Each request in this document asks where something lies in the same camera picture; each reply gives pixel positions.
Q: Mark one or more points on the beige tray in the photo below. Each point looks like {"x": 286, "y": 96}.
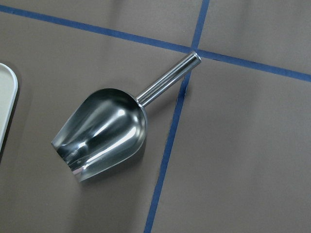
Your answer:
{"x": 8, "y": 94}

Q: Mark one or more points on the metal ice scoop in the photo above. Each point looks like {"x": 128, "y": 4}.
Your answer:
{"x": 110, "y": 126}

